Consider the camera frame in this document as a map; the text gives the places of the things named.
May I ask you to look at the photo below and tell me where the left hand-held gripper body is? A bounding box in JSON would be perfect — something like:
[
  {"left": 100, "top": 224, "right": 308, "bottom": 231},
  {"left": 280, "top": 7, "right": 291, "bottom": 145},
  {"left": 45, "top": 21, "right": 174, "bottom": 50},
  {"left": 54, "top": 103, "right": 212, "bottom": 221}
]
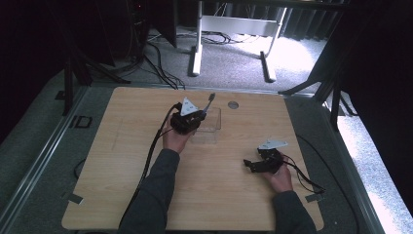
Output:
[{"left": 169, "top": 97, "right": 203, "bottom": 136}]

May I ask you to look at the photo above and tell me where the black floor cable bundle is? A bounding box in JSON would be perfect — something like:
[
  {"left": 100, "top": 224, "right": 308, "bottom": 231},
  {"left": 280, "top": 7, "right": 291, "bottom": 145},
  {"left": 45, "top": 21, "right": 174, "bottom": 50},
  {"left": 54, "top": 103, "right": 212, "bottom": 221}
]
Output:
[{"left": 128, "top": 28, "right": 187, "bottom": 91}]

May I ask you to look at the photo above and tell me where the black rectangular floor bracket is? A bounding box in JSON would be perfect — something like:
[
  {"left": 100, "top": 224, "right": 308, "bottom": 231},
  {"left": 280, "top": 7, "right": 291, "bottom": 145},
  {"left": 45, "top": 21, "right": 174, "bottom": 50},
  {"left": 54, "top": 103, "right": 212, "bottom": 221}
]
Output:
[{"left": 70, "top": 114, "right": 94, "bottom": 130}]

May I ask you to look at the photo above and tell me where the clear plastic box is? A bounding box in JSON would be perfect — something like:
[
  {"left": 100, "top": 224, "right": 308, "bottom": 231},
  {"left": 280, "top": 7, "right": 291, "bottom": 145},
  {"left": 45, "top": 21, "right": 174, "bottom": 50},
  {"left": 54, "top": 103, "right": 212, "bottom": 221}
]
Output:
[{"left": 189, "top": 106, "right": 223, "bottom": 145}]

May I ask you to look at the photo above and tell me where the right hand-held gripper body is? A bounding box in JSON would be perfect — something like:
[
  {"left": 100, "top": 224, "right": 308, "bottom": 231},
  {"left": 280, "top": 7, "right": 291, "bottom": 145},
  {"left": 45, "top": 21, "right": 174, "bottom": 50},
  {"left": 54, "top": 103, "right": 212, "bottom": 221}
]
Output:
[{"left": 255, "top": 138, "right": 289, "bottom": 175}]

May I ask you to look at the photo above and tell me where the person's left hand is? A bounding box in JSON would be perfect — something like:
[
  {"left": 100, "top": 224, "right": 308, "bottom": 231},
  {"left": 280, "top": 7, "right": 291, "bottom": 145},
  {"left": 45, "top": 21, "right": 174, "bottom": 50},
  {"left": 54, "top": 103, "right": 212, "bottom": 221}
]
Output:
[{"left": 162, "top": 122, "right": 195, "bottom": 154}]

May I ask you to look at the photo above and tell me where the dark curtain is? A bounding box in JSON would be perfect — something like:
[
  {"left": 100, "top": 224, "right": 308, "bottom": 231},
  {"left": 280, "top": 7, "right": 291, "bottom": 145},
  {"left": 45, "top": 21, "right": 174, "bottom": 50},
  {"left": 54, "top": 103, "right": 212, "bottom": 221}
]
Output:
[{"left": 282, "top": 7, "right": 342, "bottom": 42}]

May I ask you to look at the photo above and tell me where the person's right hand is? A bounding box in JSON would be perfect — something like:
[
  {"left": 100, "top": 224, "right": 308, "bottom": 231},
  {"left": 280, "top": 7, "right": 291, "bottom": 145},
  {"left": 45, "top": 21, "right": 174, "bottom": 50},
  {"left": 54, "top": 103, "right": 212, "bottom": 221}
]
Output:
[{"left": 263, "top": 153, "right": 294, "bottom": 194}]

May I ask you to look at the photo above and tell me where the grey toothbrush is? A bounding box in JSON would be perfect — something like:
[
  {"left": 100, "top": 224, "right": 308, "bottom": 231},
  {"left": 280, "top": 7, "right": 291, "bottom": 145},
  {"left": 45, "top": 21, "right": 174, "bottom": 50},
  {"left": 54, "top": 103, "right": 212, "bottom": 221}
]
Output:
[{"left": 200, "top": 92, "right": 216, "bottom": 119}]

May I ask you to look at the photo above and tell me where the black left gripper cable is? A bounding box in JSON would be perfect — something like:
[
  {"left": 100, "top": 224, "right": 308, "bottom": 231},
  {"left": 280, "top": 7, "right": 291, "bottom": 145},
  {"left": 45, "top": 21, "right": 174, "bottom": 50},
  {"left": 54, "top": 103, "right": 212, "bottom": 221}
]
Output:
[{"left": 118, "top": 101, "right": 183, "bottom": 229}]

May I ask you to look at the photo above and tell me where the thin black floor cable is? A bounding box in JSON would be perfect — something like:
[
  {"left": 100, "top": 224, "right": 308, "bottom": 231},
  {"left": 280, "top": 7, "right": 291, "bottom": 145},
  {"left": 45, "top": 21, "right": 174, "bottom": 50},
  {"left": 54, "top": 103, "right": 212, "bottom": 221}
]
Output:
[{"left": 295, "top": 134, "right": 360, "bottom": 234}]

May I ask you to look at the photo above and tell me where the black metal stand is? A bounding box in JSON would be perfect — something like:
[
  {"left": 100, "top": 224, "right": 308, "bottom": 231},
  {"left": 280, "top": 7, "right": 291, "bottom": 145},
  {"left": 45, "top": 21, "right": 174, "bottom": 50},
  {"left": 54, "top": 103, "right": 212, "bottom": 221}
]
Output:
[
  {"left": 54, "top": 0, "right": 132, "bottom": 117},
  {"left": 278, "top": 13, "right": 359, "bottom": 131}
]

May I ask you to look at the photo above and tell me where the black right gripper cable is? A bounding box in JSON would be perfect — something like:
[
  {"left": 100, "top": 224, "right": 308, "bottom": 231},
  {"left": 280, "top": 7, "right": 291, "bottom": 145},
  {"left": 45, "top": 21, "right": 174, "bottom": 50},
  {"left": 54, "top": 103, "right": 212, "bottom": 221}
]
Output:
[{"left": 282, "top": 155, "right": 326, "bottom": 195}]

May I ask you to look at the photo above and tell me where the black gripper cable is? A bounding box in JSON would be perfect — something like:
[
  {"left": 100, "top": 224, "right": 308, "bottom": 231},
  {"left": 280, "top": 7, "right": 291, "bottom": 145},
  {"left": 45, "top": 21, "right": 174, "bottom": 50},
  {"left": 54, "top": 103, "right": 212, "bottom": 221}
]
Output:
[
  {"left": 118, "top": 101, "right": 183, "bottom": 229},
  {"left": 282, "top": 155, "right": 326, "bottom": 195}
]

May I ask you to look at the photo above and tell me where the grey tape strip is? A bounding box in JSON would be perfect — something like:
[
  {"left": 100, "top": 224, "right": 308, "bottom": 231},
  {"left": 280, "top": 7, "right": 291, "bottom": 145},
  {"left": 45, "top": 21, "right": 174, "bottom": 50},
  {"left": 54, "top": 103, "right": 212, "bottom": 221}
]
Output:
[
  {"left": 61, "top": 191, "right": 85, "bottom": 206},
  {"left": 305, "top": 193, "right": 325, "bottom": 204}
]

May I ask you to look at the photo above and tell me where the white desk frame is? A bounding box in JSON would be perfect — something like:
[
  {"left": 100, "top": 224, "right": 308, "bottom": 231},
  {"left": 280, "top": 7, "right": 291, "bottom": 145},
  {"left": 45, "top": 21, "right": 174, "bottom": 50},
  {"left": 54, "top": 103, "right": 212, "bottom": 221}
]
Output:
[{"left": 187, "top": 0, "right": 289, "bottom": 84}]

